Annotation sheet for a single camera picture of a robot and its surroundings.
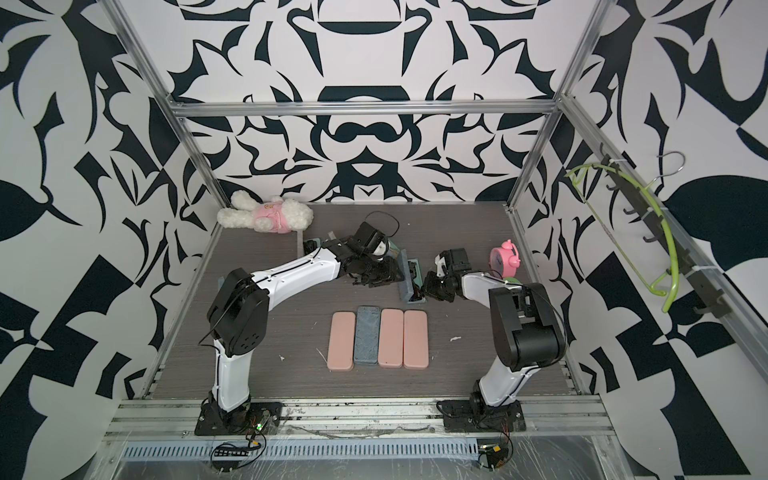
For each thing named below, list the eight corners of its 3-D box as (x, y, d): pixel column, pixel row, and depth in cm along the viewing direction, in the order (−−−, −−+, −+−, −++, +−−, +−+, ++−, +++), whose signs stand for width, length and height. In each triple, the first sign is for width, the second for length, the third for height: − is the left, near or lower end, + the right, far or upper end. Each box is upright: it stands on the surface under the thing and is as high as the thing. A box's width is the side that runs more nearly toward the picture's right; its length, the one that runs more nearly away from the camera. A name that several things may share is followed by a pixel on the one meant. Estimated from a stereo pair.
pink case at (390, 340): (378, 367, 83) (378, 364, 81) (379, 311, 93) (378, 308, 91) (405, 367, 83) (405, 364, 81) (402, 311, 93) (403, 308, 92)
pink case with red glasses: (324, 369, 82) (323, 367, 81) (331, 314, 92) (330, 311, 91) (353, 369, 82) (352, 367, 81) (357, 314, 92) (356, 311, 91)
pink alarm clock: (491, 289, 103) (504, 265, 91) (485, 264, 109) (497, 239, 98) (507, 289, 103) (523, 265, 91) (500, 264, 109) (514, 239, 98)
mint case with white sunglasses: (352, 364, 84) (351, 361, 82) (356, 310, 94) (355, 306, 92) (380, 364, 84) (380, 361, 82) (380, 310, 94) (380, 306, 92)
